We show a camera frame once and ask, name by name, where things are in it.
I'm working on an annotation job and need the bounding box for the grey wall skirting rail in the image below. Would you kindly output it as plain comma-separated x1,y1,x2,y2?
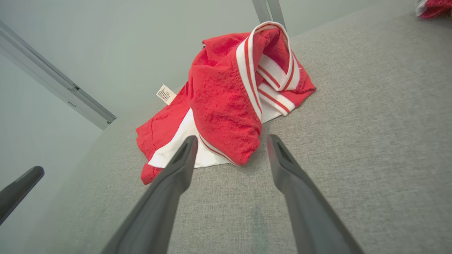
0,20,117,131

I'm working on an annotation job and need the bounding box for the red shorts white stripe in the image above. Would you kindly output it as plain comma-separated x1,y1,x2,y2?
416,0,452,19

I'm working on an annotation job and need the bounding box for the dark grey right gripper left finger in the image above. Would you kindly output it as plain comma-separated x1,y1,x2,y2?
100,135,199,254

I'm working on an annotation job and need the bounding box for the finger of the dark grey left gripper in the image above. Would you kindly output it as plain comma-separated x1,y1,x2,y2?
0,166,45,226

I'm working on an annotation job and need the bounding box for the red white basketball jersey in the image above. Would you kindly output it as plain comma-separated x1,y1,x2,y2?
136,21,317,186

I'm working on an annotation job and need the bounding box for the grey vertical post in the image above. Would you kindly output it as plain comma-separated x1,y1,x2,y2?
267,0,286,31
252,0,272,23

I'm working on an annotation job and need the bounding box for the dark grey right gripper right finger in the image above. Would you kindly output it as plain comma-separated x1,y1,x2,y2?
266,134,365,254

